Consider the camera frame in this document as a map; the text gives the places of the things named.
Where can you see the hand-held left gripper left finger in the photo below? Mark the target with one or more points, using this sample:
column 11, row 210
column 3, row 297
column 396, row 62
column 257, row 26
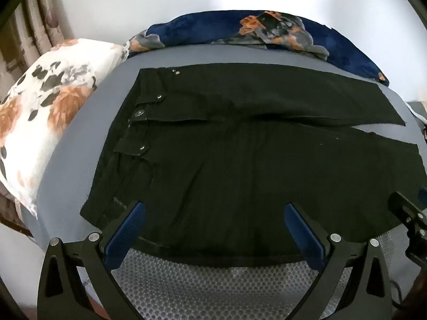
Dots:
column 128, row 226

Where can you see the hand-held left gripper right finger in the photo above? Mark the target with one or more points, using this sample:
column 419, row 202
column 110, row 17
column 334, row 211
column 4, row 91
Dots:
column 305, row 233

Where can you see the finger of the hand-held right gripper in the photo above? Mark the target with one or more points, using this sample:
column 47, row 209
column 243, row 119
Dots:
column 402, row 205

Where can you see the black pants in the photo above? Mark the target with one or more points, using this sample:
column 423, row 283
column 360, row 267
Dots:
column 233, row 173

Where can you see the grey textured mattress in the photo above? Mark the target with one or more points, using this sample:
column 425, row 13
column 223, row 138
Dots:
column 213, row 286

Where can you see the white floral pillow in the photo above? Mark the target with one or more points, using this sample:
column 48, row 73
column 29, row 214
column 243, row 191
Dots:
column 43, row 113

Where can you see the blue floral blanket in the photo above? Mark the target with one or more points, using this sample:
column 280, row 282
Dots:
column 253, row 35

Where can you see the beige patterned curtain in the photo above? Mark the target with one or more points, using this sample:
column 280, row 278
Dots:
column 30, row 23

